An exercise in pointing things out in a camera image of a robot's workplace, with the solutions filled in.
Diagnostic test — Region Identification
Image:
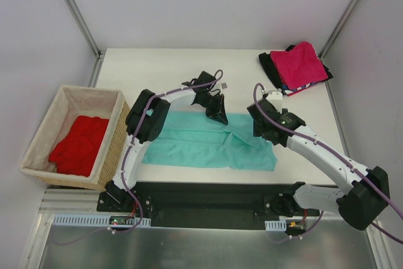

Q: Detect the patterned t shirt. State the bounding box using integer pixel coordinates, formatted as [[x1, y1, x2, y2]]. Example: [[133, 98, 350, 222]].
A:
[[280, 83, 317, 96]]

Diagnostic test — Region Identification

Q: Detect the teal t shirt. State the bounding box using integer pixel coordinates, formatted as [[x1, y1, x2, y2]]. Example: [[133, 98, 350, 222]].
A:
[[142, 112, 277, 171]]

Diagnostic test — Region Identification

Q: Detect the black t shirt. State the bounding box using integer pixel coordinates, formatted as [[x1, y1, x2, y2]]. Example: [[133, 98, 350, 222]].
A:
[[258, 45, 333, 92]]

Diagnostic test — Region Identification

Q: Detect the pink t shirt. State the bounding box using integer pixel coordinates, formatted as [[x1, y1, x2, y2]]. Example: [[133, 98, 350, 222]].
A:
[[270, 42, 328, 89]]

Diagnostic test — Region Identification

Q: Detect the wicker basket with cloth liner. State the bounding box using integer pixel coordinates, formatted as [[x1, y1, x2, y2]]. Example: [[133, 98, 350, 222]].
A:
[[20, 85, 130, 191]]

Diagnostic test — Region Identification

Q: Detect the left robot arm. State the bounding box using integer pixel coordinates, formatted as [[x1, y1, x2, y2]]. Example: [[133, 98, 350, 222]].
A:
[[97, 69, 229, 212]]

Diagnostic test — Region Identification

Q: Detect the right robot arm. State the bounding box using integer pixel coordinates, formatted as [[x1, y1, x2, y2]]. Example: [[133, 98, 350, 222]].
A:
[[247, 99, 390, 231]]

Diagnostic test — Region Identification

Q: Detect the red t shirt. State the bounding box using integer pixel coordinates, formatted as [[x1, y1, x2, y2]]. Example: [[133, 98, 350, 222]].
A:
[[48, 115, 109, 177]]

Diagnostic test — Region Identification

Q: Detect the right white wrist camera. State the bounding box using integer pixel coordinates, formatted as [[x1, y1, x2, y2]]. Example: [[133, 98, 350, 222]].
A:
[[264, 91, 283, 112]]

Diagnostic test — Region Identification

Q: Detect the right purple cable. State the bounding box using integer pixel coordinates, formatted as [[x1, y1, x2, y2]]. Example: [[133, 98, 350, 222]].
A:
[[253, 83, 403, 245]]

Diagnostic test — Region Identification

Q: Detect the right white cable duct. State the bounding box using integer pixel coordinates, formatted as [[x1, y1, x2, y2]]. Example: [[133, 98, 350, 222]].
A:
[[264, 219, 287, 232]]

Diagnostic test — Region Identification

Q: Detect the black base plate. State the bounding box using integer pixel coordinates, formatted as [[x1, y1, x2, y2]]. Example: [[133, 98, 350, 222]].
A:
[[96, 180, 341, 228]]

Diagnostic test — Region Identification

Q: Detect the aluminium rail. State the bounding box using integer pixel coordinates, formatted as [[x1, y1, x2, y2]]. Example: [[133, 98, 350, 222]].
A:
[[39, 188, 100, 214]]

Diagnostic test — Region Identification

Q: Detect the aluminium frame post right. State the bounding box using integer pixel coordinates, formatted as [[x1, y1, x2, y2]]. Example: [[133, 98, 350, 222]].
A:
[[319, 0, 361, 61]]

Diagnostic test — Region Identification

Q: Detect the aluminium frame post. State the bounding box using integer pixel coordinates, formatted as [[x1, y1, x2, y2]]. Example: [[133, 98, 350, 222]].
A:
[[319, 0, 361, 61], [64, 0, 102, 59]]

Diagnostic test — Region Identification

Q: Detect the aluminium frame post left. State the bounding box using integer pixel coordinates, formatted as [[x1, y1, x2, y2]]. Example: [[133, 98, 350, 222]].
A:
[[64, 0, 102, 59]]

